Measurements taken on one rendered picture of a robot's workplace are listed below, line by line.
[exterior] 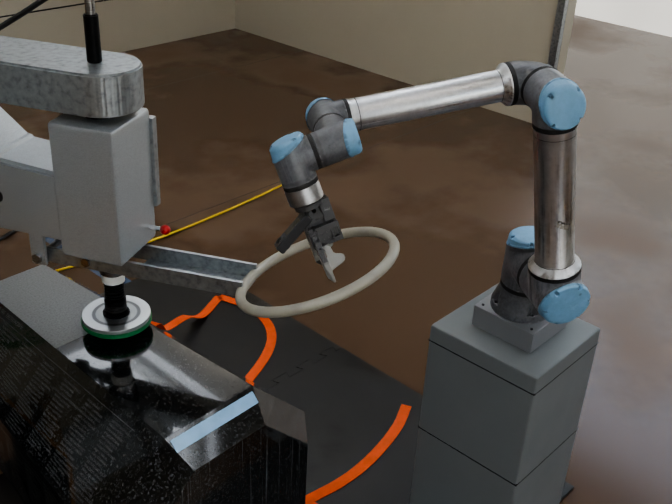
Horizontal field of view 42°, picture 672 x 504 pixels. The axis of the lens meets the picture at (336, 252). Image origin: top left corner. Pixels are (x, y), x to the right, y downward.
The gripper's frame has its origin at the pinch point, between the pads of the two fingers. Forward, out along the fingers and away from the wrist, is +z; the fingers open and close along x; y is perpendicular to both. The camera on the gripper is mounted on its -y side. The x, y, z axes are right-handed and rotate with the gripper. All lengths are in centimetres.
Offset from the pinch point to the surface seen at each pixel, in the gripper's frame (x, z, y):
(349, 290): -1.7, 5.9, 4.1
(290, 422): 33, 54, -23
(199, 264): 48, 0, -30
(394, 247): 11.5, 5.2, 21.6
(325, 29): 613, 22, 149
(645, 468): 64, 158, 101
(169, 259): 53, -3, -38
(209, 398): 23, 31, -41
